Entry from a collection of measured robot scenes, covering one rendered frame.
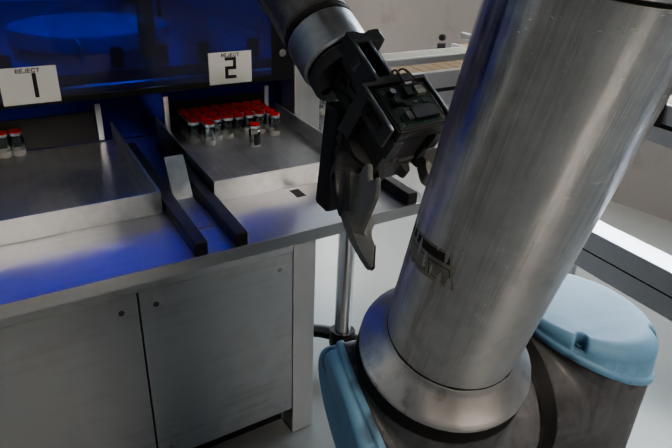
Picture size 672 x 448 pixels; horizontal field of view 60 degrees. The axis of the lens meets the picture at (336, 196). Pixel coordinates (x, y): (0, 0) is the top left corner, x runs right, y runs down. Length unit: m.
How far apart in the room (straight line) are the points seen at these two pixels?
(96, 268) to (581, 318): 0.56
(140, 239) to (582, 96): 0.68
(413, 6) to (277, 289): 2.73
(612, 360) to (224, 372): 1.12
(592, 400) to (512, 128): 0.28
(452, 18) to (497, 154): 3.42
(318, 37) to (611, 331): 0.35
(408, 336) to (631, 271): 1.34
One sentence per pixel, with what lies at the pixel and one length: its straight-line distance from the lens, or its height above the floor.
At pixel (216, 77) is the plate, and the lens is 1.13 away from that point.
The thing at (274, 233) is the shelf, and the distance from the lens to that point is 0.82.
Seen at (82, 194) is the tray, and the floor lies 0.88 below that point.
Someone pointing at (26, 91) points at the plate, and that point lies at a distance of 1.07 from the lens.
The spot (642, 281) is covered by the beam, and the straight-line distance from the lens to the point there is 1.65.
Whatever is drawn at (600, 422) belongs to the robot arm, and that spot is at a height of 0.96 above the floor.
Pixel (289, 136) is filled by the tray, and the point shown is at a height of 0.88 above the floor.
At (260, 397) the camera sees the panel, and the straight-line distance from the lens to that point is 1.58.
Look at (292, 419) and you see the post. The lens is 1.69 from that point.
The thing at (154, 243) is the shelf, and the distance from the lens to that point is 0.81.
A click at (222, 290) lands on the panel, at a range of 1.33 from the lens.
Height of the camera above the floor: 1.28
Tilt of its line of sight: 26 degrees down
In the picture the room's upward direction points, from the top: 2 degrees clockwise
